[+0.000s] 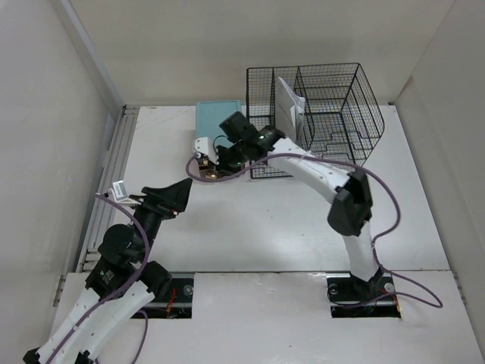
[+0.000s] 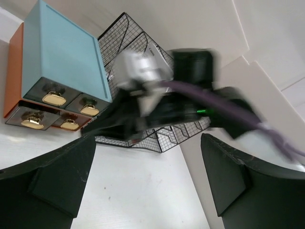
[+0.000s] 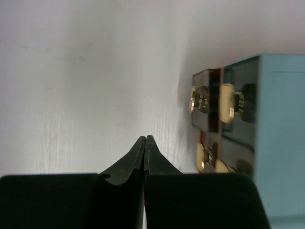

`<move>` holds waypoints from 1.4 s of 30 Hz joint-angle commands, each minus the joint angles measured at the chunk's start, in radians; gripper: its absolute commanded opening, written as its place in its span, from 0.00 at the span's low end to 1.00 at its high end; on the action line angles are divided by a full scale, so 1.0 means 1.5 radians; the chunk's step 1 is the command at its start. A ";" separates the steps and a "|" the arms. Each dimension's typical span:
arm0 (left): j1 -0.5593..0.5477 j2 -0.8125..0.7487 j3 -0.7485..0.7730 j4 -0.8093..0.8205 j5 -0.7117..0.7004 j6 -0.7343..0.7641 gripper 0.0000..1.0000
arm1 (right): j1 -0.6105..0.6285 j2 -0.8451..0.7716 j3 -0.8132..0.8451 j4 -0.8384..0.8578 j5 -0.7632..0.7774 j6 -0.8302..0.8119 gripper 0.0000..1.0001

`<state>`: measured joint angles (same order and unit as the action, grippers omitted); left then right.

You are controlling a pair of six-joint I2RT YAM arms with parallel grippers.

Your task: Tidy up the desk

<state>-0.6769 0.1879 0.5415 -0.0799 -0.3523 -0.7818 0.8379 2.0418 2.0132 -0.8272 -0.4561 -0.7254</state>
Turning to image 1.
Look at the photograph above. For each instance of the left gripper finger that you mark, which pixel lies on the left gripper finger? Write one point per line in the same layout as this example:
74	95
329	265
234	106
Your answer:
175	198
154	194

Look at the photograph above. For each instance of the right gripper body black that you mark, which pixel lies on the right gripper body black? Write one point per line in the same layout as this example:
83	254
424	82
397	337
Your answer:
231	159

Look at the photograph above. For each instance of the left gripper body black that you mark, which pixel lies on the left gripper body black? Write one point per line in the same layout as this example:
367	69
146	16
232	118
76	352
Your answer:
150	221

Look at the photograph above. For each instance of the teal mini drawer chest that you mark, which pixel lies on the teal mini drawer chest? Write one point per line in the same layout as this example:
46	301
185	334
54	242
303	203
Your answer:
209	116

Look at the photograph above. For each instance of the white spiral notebook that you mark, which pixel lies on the white spiral notebook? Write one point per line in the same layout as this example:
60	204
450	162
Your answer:
289	111

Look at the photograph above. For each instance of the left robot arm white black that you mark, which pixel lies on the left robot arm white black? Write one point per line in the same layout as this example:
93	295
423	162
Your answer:
123	280

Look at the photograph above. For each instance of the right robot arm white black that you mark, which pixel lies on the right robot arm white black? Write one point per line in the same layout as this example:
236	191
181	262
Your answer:
348	193

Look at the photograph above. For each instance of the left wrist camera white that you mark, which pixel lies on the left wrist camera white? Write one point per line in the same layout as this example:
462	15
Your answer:
117	192

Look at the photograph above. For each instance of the aluminium rail frame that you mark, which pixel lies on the aluminium rail frame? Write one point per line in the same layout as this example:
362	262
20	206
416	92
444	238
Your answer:
113	163

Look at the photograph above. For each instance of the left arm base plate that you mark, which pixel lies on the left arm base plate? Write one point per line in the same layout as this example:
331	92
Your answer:
176	303

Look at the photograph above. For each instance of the black wire mesh organizer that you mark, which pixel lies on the black wire mesh organizer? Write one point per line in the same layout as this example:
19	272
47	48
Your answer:
341	120

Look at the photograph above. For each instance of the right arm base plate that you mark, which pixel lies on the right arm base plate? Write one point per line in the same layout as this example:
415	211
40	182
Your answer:
349	301

